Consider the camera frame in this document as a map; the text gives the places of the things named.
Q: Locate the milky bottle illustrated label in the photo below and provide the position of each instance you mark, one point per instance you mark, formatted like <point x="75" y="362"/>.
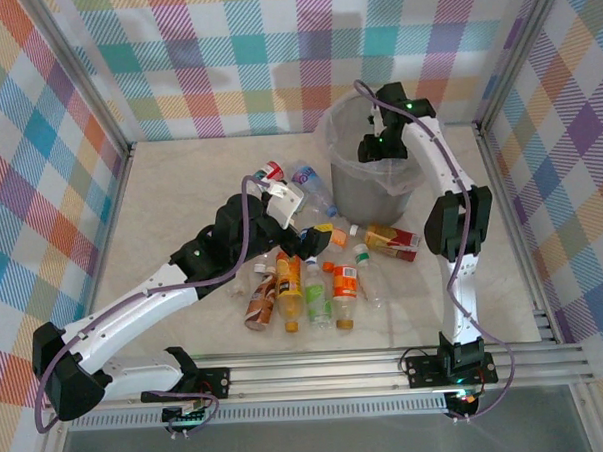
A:
<point x="307" y="233"/>

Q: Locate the orange juice bottle black label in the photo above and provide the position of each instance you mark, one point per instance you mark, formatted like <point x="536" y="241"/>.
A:
<point x="289" y="286"/>

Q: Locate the green label plastic bottle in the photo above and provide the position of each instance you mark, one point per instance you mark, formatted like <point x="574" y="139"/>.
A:
<point x="317" y="295"/>

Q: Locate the orange label plastic bottle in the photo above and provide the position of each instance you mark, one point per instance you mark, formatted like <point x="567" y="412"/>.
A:
<point x="345" y="281"/>

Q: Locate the blue label water bottle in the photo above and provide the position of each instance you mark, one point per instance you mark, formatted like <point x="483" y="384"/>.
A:
<point x="305" y="177"/>

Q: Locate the clear bottle green ringed cap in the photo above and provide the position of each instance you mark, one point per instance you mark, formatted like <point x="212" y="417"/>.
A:
<point x="366" y="275"/>

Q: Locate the yellow red drink carton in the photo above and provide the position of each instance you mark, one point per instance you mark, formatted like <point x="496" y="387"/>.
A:
<point x="387" y="239"/>

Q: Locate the brown coffee drink bottle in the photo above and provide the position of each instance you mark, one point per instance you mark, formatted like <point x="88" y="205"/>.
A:
<point x="262" y="303"/>

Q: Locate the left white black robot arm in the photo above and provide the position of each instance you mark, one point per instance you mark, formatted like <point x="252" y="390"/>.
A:
<point x="135" y="303"/>

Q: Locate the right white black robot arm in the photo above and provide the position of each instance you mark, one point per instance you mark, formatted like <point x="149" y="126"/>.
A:
<point x="460" y="299"/>

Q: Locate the clear plastic bin liner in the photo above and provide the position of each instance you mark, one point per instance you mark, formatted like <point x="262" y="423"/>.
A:
<point x="404" y="179"/>

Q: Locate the grey round waste bin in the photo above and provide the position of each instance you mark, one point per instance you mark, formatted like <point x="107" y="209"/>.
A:
<point x="365" y="193"/>

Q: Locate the crumpled clear plastic scrap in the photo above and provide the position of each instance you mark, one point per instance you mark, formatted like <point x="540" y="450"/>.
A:
<point x="237" y="289"/>

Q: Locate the plaid fabric backdrop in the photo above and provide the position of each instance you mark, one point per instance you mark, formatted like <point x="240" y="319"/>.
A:
<point x="273" y="37"/>

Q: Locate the grey metal panel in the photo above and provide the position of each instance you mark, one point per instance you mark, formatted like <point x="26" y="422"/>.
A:
<point x="316" y="443"/>

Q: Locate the green-lit controller board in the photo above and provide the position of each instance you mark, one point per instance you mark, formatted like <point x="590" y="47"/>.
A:
<point x="464" y="398"/>
<point x="187" y="416"/>

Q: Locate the right arm white wrist camera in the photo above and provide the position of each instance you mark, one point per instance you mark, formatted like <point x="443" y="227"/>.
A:
<point x="375" y="117"/>

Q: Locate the wide aluminium base rail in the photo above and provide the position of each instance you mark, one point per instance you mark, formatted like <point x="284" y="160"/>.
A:
<point x="313" y="373"/>

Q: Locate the aluminium frame rail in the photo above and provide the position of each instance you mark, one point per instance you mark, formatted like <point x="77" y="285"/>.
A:
<point x="112" y="214"/>
<point x="512" y="227"/>

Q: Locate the aluminium frame post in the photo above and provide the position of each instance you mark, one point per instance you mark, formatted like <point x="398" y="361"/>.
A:
<point x="519" y="51"/>
<point x="85" y="80"/>

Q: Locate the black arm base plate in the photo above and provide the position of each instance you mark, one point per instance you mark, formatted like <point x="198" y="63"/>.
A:
<point x="215" y="382"/>
<point x="423" y="371"/>

